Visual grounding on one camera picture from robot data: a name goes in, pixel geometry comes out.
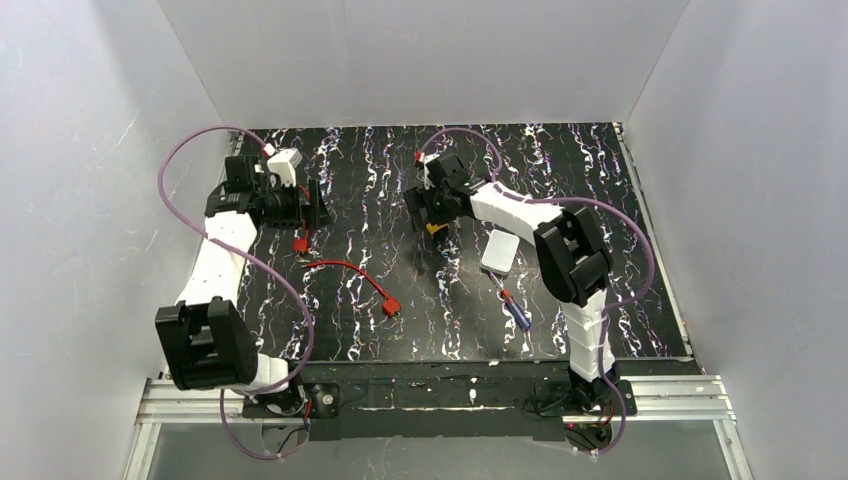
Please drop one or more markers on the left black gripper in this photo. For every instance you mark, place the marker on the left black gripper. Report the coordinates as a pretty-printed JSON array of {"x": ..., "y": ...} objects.
[{"x": 314, "y": 203}]

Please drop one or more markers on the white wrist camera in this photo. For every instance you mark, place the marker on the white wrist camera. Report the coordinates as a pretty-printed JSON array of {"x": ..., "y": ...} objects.
[
  {"x": 284, "y": 163},
  {"x": 421, "y": 162}
]

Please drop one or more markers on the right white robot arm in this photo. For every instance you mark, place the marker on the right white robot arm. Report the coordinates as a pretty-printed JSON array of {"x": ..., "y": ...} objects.
[{"x": 573, "y": 259}]

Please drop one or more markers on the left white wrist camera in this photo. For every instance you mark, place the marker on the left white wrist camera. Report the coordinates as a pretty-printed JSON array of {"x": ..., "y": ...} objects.
[{"x": 284, "y": 163}]

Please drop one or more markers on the yellow padlock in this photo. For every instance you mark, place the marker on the yellow padlock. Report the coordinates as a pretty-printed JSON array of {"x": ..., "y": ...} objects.
[{"x": 438, "y": 232}]

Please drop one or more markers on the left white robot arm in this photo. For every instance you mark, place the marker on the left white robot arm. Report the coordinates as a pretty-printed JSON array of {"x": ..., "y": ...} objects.
[{"x": 246, "y": 178}]

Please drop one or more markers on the blue red screwdriver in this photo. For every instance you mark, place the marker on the blue red screwdriver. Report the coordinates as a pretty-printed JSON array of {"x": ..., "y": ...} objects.
[{"x": 517, "y": 313}]

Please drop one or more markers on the white rectangular box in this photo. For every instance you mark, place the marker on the white rectangular box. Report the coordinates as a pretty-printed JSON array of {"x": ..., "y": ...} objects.
[{"x": 500, "y": 252}]

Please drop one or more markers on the aluminium frame rail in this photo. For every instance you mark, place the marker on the aluminium frame rail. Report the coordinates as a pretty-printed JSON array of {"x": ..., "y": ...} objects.
[{"x": 200, "y": 334}]

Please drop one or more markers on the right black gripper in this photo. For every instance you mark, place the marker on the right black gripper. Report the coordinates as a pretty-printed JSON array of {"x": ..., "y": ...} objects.
[{"x": 419, "y": 204}]

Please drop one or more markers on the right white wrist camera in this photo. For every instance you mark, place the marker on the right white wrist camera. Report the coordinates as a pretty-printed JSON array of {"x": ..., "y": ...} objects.
[{"x": 421, "y": 162}]

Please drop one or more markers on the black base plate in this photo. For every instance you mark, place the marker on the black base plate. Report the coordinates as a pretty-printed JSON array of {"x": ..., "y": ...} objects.
[{"x": 513, "y": 398}]

